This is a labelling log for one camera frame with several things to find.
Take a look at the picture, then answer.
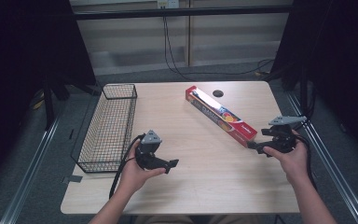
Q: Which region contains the black hanging wall cable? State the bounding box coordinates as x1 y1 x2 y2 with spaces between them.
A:
162 15 276 82

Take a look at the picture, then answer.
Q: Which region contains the left hand-held gripper black cable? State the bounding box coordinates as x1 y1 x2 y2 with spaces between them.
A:
108 133 146 201

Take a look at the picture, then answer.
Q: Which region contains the right hand-held gripper black cable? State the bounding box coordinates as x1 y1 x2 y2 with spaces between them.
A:
291 122 319 191

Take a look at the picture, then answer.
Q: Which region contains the hand-held gripper black cable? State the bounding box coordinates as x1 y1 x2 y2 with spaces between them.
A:
108 133 146 201
291 122 319 191

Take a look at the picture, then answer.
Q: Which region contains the white wall power outlet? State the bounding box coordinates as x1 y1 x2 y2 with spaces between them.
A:
157 0 180 9

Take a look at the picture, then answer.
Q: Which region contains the black wire mesh basket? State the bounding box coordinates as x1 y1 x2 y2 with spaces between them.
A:
71 83 139 174

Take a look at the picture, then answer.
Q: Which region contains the long red cardboard box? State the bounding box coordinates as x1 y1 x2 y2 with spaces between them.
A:
185 85 258 148

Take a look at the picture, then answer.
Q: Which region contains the person's left hand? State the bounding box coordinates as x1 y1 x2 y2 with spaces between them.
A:
117 140 167 195

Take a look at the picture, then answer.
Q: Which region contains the person's right hand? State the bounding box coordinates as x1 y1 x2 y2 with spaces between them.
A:
262 130 310 185

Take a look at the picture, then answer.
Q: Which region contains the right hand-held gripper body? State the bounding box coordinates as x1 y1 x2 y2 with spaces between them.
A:
260 115 308 154

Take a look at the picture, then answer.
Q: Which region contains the black horizontal metal bar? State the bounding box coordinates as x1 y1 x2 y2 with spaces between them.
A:
73 5 294 21

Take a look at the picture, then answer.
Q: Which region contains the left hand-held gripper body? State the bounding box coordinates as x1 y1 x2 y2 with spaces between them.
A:
134 129 163 171

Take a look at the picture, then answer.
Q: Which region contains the black metal stand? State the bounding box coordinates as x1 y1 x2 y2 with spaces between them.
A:
42 74 102 132

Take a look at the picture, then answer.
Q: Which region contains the silver metal floor rail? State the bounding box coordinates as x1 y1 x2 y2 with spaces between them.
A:
284 91 358 224
0 116 62 224

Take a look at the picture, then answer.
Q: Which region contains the grey tape strip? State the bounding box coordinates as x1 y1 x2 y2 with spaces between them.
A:
61 175 84 185

